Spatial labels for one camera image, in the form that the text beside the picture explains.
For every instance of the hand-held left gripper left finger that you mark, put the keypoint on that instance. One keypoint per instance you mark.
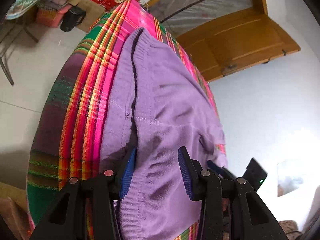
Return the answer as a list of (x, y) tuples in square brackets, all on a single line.
[(128, 171)]

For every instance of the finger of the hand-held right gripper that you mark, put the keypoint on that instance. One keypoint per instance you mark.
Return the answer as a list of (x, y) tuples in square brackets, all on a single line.
[(220, 171)]

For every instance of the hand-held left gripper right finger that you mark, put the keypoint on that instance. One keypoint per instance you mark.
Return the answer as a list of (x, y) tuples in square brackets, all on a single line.
[(186, 177)]

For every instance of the purple fleece pants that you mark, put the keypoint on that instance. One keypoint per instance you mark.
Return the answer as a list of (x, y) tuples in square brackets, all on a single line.
[(165, 105)]

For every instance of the pink green plaid blanket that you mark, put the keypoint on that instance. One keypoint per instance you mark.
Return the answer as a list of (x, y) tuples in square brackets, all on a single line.
[(82, 92)]

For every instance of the wooden door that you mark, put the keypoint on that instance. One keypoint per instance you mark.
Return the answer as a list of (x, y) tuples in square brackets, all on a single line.
[(237, 42)]

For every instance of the plain brown cardboard box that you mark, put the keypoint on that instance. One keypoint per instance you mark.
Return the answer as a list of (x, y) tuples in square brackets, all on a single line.
[(91, 15)]

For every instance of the black kettle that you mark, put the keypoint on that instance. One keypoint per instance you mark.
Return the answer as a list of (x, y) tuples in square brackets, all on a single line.
[(71, 18)]

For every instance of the translucent screen curtain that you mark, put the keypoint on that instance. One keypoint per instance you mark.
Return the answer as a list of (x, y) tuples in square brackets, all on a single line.
[(200, 2)]

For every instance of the pink plastic basket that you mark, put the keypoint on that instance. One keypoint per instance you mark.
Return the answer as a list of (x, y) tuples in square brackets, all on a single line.
[(50, 17)]

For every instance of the table with printed cover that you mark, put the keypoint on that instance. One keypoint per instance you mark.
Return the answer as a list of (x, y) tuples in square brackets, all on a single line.
[(27, 0)]

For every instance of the shiny wall sheet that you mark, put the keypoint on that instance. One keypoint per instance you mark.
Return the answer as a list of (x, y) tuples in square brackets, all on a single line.
[(290, 180)]

